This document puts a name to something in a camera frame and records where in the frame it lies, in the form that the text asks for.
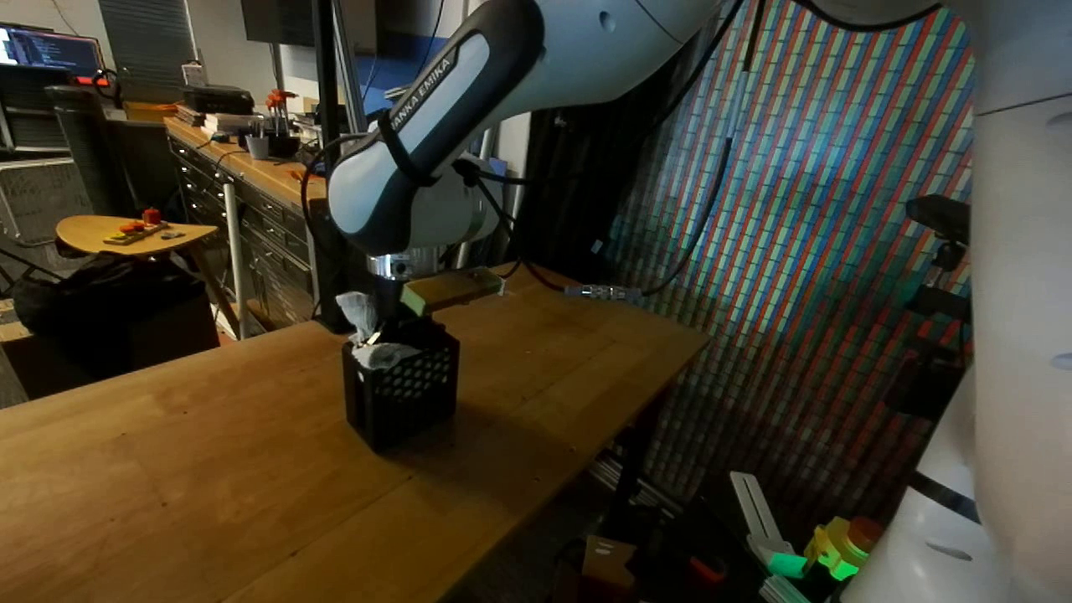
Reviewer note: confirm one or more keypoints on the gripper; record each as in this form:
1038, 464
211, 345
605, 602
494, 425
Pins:
388, 301

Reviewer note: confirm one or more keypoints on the grey cup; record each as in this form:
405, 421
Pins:
257, 147

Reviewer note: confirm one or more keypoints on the yellow emergency stop button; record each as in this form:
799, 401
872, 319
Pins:
844, 544

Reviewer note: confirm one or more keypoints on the black perforated crate box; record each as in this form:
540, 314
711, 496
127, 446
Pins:
406, 394

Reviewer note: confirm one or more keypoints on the black pole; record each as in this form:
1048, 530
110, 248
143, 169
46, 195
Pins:
328, 126

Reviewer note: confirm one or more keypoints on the round wooden table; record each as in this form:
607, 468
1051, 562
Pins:
92, 234

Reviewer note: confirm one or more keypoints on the white clamp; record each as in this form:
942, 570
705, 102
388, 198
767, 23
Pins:
758, 519

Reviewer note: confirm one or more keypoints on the window blind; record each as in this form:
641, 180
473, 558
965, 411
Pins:
149, 38

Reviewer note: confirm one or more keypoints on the monitor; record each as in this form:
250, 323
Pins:
50, 48

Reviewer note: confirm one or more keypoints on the black printer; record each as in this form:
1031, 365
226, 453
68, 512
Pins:
218, 99

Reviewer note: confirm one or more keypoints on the camera on mount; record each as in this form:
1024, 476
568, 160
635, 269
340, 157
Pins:
942, 219

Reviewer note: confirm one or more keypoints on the wooden workbench with drawers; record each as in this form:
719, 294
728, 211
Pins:
260, 209

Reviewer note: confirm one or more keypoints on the grey towel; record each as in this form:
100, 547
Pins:
360, 314

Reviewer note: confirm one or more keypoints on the black office chair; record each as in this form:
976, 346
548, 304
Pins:
92, 151

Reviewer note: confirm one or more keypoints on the orange screwdriver set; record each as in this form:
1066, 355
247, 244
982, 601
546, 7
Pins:
280, 109

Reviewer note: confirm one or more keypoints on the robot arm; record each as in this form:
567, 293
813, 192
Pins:
435, 109

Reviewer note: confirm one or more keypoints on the small cardboard box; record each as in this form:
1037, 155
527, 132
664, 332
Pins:
609, 561

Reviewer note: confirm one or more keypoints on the white pole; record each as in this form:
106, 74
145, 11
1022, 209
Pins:
236, 260

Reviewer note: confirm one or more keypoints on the colourful striped backdrop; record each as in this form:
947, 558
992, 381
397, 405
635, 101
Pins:
796, 251

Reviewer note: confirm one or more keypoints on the red toy block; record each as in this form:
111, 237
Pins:
151, 216

